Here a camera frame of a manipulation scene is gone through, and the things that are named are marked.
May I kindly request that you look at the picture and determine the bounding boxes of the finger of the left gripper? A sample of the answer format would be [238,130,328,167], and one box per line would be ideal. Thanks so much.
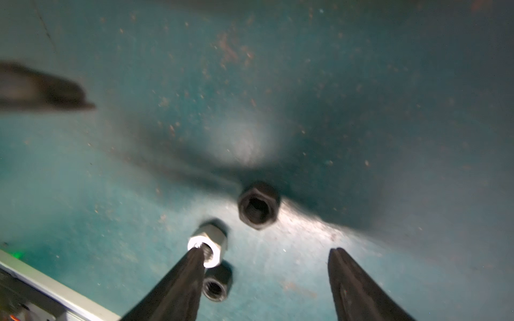
[1,61,96,112]

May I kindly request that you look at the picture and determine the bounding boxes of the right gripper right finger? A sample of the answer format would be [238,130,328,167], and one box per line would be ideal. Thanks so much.
[327,247,414,321]

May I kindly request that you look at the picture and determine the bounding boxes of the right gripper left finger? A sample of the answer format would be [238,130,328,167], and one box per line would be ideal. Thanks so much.
[121,247,205,321]

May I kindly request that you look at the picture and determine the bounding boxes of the black nut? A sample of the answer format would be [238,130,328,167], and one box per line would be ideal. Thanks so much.
[202,263,233,302]
[238,181,281,230]

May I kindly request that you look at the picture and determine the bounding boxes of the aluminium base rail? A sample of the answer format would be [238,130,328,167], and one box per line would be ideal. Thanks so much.
[1,251,120,320]

